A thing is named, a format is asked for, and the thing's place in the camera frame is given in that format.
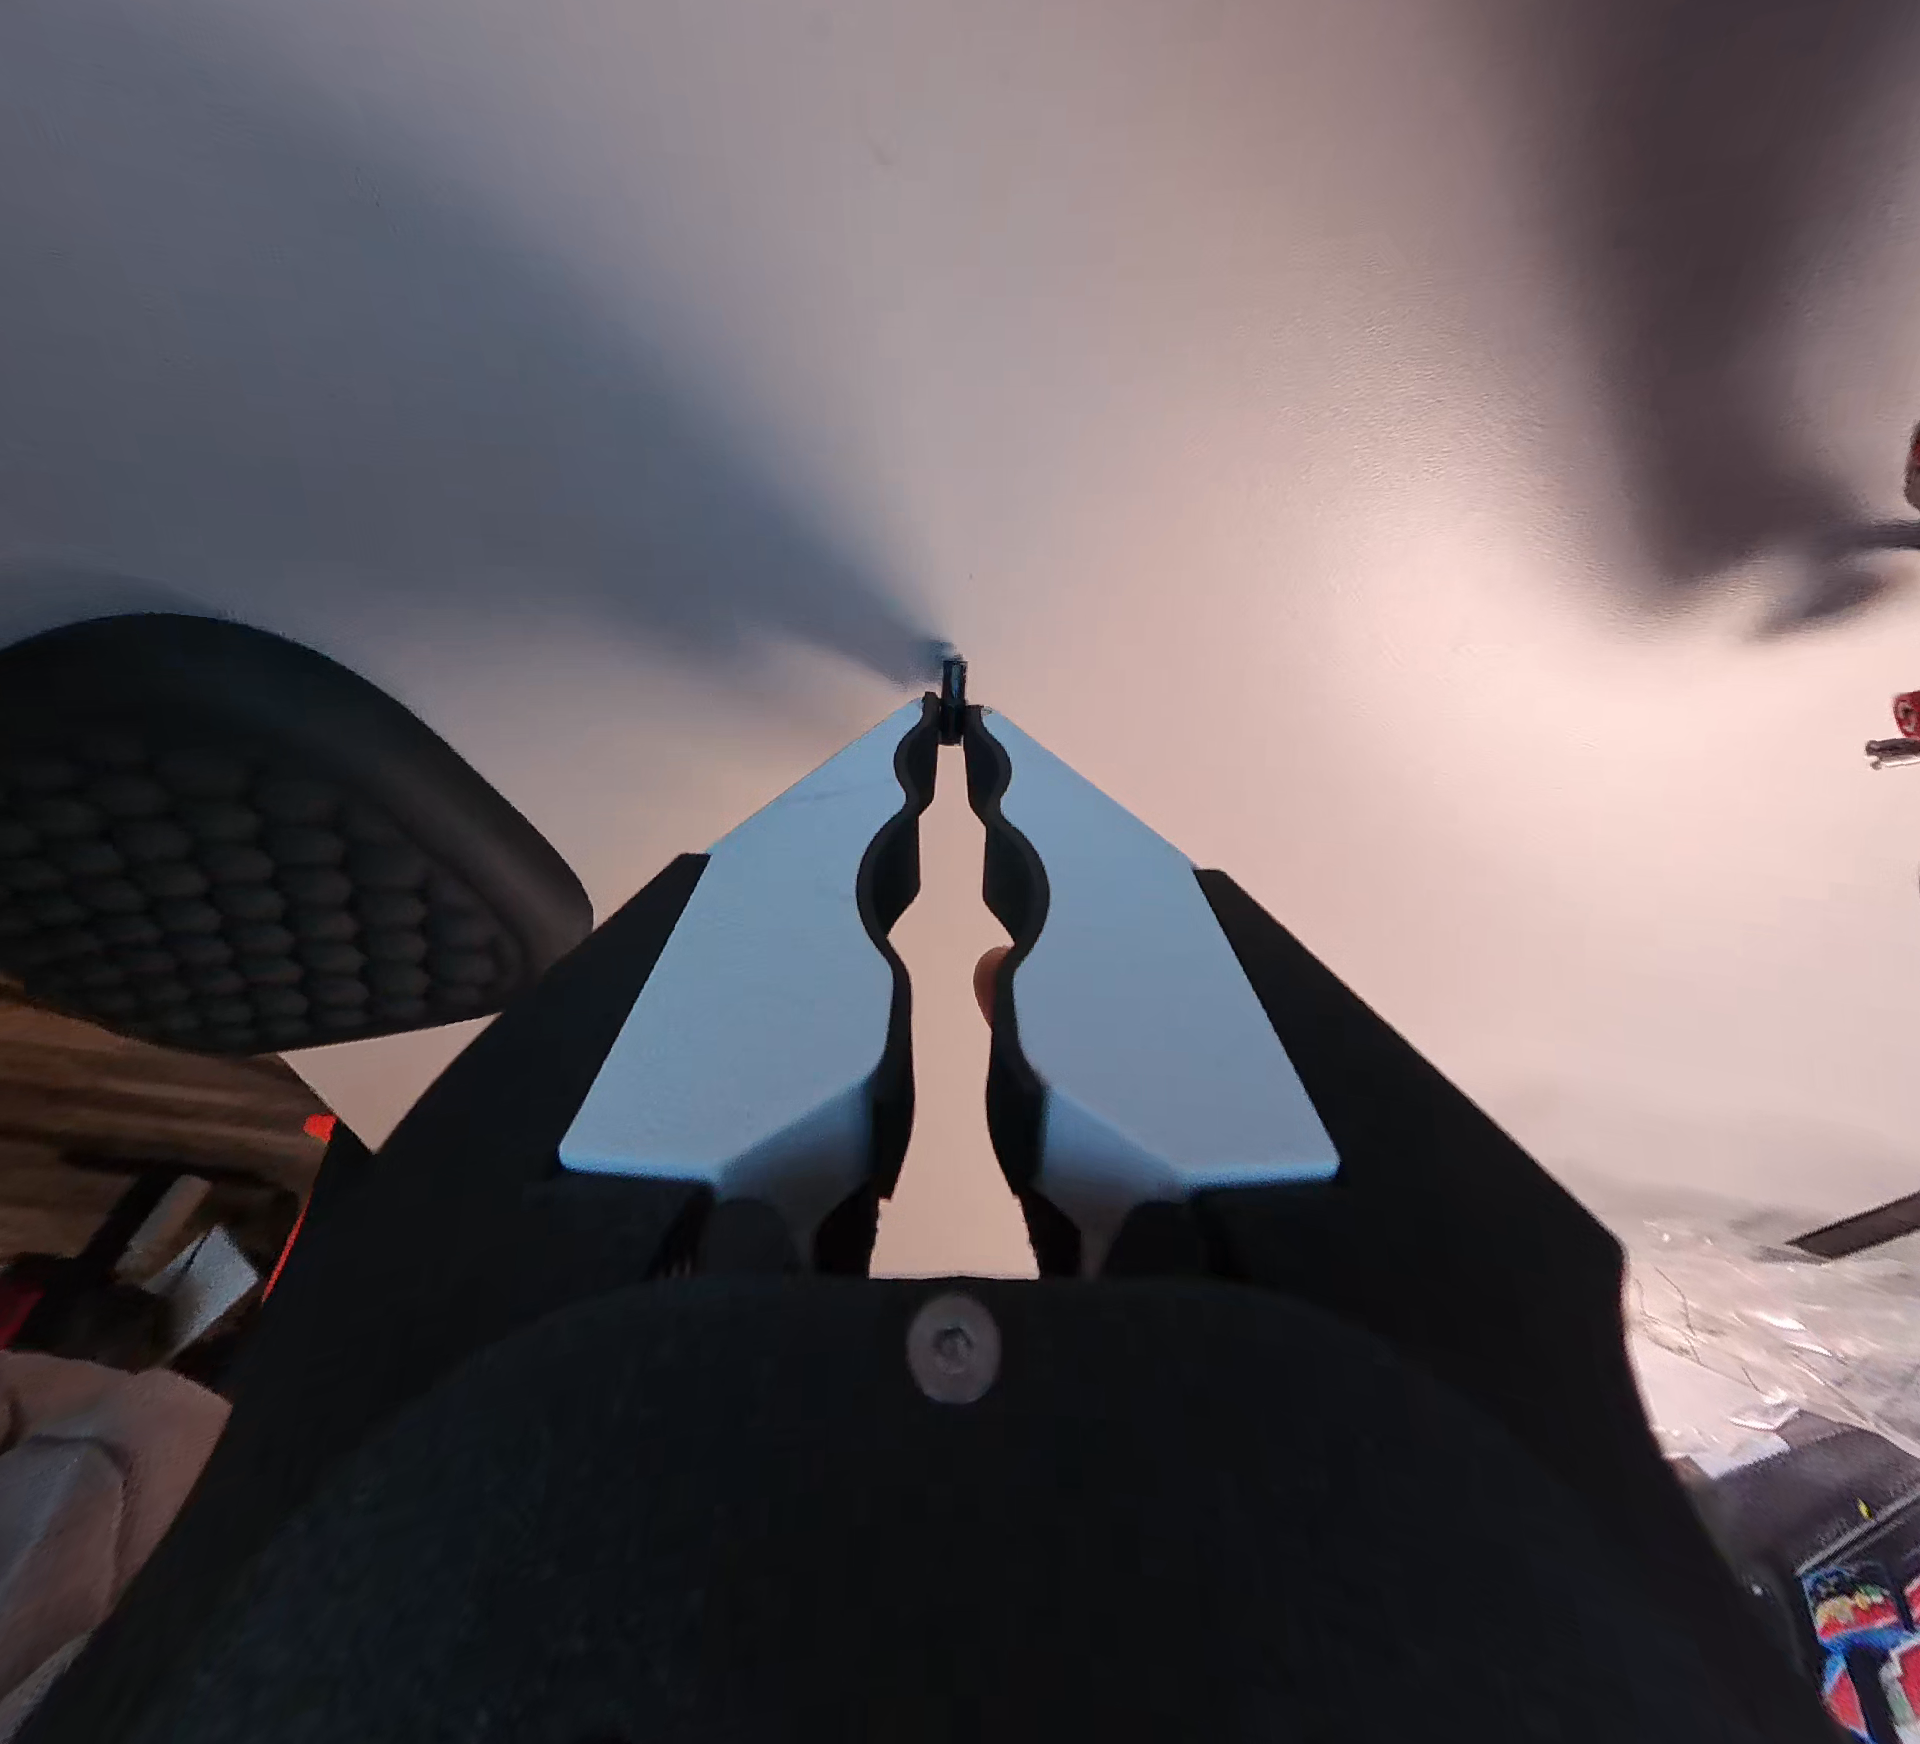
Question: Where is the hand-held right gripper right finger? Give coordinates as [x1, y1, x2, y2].
[961, 700, 1344, 1277]

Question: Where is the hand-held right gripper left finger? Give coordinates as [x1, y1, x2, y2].
[555, 700, 943, 1273]

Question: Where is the lego race car model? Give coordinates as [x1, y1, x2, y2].
[1863, 422, 1920, 774]

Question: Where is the black lego box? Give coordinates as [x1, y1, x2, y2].
[1701, 1410, 1920, 1744]

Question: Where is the black padded armrest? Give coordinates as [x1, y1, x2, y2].
[0, 615, 595, 1057]

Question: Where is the clear plastic bag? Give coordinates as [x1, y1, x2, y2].
[1620, 1165, 1920, 1477]

